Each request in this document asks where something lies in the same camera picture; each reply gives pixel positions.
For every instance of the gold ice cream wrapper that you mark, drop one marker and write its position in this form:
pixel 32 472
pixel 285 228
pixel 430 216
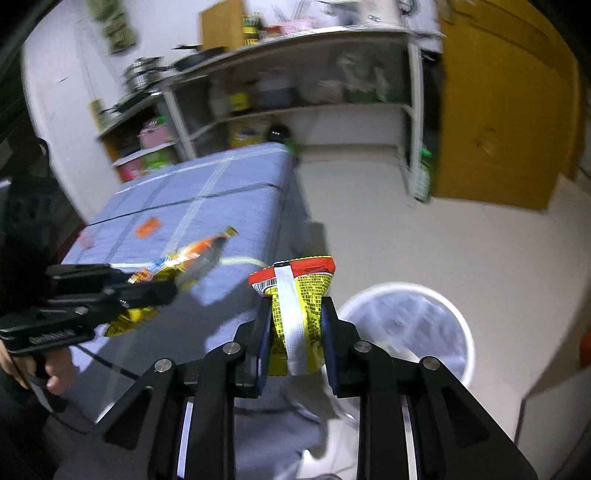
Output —
pixel 185 266

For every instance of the white metal shelf rack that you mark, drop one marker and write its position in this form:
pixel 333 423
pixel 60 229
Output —
pixel 352 65

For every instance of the yellow wooden door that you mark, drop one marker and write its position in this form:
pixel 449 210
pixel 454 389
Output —
pixel 511 104

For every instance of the wooden side shelf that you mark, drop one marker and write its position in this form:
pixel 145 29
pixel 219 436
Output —
pixel 119 137

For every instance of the person's left hand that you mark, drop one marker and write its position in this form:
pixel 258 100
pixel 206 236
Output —
pixel 58 366

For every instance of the white round trash bin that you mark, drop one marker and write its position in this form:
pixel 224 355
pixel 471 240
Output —
pixel 414 321

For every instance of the orange seasoning sachet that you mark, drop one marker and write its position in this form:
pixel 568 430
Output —
pixel 147 228

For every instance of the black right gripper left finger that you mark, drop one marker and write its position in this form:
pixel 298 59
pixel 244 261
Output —
pixel 179 411

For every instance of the pink plastic basket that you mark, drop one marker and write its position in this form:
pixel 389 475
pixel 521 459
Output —
pixel 154 135

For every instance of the black frying pan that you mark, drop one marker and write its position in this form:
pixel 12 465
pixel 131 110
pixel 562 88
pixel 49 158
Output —
pixel 196 54

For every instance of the blue checked tablecloth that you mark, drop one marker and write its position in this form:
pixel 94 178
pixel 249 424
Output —
pixel 180 334

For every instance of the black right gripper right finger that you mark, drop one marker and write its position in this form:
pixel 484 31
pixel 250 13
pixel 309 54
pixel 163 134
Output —
pixel 417 420

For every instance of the small clear red-top packet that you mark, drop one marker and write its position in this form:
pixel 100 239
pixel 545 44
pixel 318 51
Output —
pixel 86 239

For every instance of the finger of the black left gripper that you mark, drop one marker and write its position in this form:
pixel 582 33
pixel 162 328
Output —
pixel 142 295
pixel 93 273

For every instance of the dark soy sauce bottle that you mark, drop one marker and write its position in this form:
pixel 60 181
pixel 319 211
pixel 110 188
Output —
pixel 278 133

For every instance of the yellow red noodle packet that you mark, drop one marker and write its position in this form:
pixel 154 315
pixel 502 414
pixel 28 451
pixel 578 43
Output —
pixel 296 289

